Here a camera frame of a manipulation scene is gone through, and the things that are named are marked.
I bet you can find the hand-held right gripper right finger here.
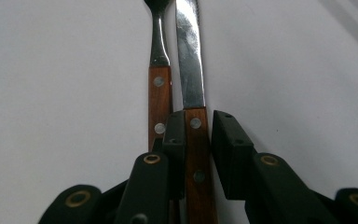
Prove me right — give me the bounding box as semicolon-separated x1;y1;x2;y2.
211;109;256;201

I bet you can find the wooden-handled knife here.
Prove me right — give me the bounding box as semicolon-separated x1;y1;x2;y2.
174;0;219;224

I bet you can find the wooden-handled fork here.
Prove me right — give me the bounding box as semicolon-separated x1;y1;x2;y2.
143;0;174;154

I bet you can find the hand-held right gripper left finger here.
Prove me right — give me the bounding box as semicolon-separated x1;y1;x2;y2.
161;109;187;201

